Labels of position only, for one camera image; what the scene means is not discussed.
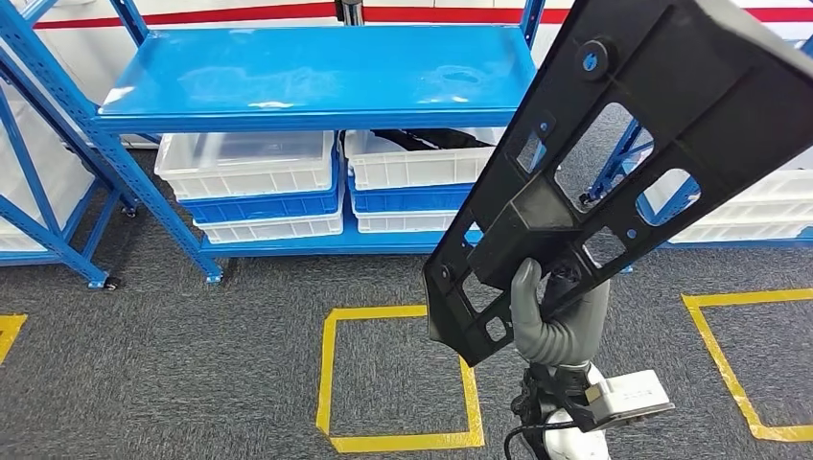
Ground black barrier post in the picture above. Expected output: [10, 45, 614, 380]
[335, 0, 366, 27]

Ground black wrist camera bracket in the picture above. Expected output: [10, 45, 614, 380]
[517, 364, 676, 434]

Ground black plastic panel part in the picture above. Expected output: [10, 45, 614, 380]
[422, 0, 813, 368]

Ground blue metal shelf rack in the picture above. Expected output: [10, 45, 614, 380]
[0, 0, 656, 285]
[0, 63, 138, 290]
[579, 34, 813, 275]

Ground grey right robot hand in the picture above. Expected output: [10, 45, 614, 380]
[511, 257, 612, 367]

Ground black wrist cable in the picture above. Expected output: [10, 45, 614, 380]
[503, 422, 576, 460]

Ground red barrier belt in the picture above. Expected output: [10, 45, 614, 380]
[35, 1, 337, 31]
[362, 5, 813, 25]

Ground blue plastic crate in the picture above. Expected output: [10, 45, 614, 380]
[179, 155, 344, 224]
[347, 177, 477, 214]

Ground white plastic crate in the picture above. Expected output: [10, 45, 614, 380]
[342, 126, 509, 192]
[352, 209, 458, 235]
[669, 218, 813, 244]
[0, 82, 97, 218]
[153, 129, 336, 201]
[0, 212, 46, 252]
[641, 146, 813, 223]
[193, 190, 346, 245]

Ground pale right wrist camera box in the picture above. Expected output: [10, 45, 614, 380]
[584, 370, 676, 427]

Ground yellow floor tape square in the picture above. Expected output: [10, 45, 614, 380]
[315, 304, 485, 455]
[681, 288, 813, 444]

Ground black parts in crate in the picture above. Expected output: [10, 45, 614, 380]
[371, 127, 497, 152]

